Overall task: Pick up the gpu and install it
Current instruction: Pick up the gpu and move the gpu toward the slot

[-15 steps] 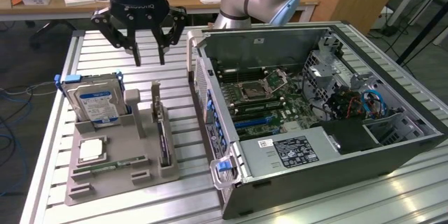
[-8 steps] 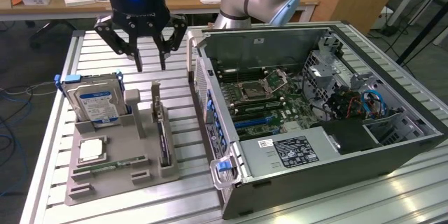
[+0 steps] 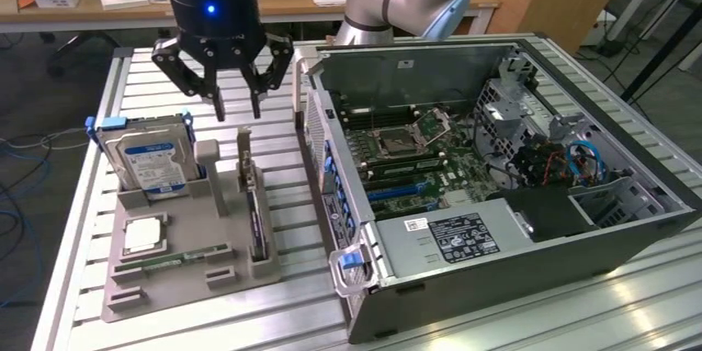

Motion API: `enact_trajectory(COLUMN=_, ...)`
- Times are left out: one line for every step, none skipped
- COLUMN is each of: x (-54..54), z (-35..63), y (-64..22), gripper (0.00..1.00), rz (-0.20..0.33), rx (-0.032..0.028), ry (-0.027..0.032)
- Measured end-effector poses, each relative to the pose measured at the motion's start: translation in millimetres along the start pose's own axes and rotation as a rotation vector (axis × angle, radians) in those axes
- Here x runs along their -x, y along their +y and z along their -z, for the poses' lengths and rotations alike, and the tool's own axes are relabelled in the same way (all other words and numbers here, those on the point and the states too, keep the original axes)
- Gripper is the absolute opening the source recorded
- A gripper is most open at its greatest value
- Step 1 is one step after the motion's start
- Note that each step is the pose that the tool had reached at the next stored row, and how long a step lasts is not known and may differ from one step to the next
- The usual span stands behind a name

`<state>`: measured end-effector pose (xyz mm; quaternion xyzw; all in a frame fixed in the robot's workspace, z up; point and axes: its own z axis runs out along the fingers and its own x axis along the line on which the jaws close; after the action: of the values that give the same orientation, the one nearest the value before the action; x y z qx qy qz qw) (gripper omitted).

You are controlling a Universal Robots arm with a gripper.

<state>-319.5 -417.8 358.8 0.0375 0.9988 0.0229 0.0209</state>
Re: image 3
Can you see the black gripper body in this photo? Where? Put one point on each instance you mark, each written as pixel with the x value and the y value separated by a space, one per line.
pixel 211 10

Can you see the green graphics card black fan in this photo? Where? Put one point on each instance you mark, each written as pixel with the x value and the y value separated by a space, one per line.
pixel 257 223

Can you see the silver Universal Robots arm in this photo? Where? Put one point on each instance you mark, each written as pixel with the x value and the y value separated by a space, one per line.
pixel 377 1

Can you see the black chair base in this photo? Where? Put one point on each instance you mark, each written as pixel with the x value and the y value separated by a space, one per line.
pixel 76 49

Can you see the black RAM slots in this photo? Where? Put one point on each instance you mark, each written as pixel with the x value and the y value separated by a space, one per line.
pixel 377 114

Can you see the hard disk in blue caddy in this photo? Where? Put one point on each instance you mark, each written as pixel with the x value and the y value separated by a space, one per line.
pixel 150 162

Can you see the CPU socket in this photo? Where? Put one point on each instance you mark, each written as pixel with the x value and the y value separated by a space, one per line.
pixel 397 143

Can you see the metal socket cover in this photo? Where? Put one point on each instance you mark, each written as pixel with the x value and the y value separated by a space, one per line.
pixel 432 125

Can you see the installed RAM stick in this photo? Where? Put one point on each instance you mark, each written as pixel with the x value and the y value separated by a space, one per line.
pixel 405 167

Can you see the blue expansion slot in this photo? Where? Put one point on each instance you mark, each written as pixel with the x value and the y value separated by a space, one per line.
pixel 391 192

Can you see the silver CPU chip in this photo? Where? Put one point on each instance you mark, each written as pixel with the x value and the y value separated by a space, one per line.
pixel 142 236

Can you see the green motherboard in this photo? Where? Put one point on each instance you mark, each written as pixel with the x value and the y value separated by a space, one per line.
pixel 455 178

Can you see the metal disk bay cage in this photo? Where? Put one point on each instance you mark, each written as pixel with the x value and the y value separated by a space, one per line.
pixel 507 112

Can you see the green RAM stick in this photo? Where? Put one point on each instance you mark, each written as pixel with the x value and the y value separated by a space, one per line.
pixel 175 258

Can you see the grey power supply unit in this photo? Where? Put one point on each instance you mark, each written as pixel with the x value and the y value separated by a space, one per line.
pixel 405 244

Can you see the clear case latch blue tab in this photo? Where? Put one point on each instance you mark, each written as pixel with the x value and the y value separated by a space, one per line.
pixel 351 269

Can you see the grey parts rack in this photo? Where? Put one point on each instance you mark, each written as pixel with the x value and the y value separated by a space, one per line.
pixel 180 293

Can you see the white floor device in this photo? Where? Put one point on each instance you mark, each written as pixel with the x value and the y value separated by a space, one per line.
pixel 600 28

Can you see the black open PC case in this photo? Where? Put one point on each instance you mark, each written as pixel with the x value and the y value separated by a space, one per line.
pixel 548 269

